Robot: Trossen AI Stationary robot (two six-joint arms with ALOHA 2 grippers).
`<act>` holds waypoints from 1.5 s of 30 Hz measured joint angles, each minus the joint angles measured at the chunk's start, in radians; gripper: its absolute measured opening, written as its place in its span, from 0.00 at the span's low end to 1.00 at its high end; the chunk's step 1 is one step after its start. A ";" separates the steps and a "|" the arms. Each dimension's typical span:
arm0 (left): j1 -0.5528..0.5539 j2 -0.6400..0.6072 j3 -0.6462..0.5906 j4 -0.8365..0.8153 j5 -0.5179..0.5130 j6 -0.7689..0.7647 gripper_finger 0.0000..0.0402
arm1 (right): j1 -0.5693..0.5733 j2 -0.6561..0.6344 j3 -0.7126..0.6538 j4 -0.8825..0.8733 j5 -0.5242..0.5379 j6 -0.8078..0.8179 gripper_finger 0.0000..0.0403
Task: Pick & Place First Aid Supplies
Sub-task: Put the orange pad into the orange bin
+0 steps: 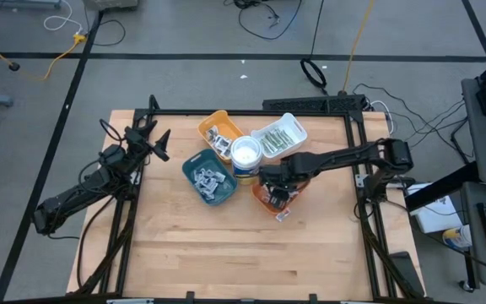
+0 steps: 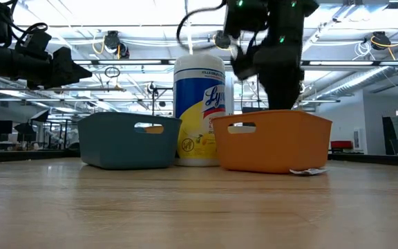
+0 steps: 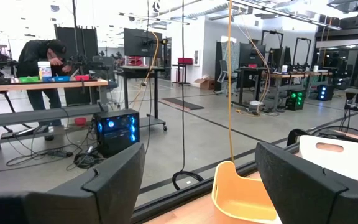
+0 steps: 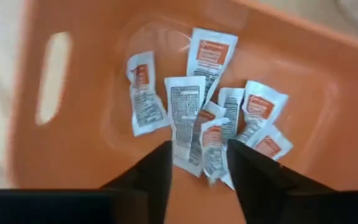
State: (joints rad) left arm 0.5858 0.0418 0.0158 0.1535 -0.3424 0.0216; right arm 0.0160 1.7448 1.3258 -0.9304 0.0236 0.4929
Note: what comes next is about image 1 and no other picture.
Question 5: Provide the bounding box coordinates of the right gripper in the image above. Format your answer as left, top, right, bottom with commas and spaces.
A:
258, 162, 310, 210

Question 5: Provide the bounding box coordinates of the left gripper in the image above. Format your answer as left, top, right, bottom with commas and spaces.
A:
122, 120, 172, 162

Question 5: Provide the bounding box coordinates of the orange plastic bin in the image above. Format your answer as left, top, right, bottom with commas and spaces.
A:
251, 179, 311, 216

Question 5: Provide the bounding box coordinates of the teal plastic bin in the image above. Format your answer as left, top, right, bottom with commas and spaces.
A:
181, 148, 240, 208

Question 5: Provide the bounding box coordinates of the disinfecting wipes canister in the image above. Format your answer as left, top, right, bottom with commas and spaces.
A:
229, 134, 265, 187

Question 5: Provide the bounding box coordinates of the yellow plastic bin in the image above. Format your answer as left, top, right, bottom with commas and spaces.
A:
197, 109, 246, 166

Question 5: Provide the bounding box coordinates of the white plastic bin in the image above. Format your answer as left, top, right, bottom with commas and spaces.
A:
250, 111, 309, 160

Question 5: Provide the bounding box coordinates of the grey computer dolly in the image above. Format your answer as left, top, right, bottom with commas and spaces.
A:
82, 0, 139, 12

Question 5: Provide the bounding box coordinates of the black stand foot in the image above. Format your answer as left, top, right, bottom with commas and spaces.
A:
388, 251, 424, 296

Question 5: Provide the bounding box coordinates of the white box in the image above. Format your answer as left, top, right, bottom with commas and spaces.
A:
407, 184, 463, 235

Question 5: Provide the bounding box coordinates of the grey bench foot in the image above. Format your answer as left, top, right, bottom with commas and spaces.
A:
0, 0, 62, 9

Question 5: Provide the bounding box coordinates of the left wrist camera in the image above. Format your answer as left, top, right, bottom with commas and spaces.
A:
99, 144, 127, 168

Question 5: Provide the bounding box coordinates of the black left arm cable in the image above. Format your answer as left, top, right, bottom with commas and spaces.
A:
98, 118, 125, 144

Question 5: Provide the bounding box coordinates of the black floor cable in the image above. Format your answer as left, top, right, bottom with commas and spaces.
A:
83, 8, 127, 47

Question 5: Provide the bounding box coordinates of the yellow extension cable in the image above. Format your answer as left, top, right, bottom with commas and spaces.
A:
0, 31, 88, 82

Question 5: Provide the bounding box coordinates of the white floor cable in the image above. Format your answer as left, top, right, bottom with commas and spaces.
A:
42, 0, 84, 37

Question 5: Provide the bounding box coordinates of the black drop cable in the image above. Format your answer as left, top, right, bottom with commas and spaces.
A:
300, 0, 328, 96

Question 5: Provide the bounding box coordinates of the black cable bundle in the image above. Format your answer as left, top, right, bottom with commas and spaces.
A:
224, 0, 303, 42

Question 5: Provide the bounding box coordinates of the yellow drop cable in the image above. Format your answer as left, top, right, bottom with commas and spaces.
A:
340, 0, 375, 96

